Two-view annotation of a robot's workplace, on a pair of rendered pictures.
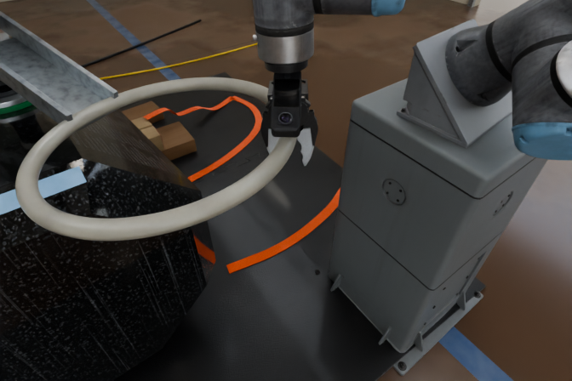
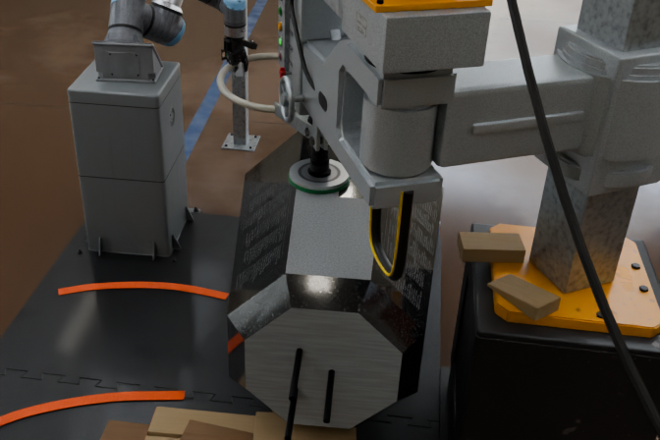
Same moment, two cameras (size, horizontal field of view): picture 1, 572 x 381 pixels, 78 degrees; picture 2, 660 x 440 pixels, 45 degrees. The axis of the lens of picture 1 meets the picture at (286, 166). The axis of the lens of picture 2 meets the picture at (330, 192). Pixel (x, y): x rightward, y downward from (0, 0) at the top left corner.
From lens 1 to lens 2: 377 cm
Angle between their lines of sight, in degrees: 100
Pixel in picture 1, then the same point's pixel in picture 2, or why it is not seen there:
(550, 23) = (145, 8)
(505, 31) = (137, 22)
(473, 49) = (138, 35)
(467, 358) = not seen: hidden behind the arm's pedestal
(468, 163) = (174, 65)
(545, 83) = (175, 17)
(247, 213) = (161, 325)
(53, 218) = not seen: hidden behind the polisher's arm
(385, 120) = (164, 84)
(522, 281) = (75, 194)
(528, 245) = (30, 199)
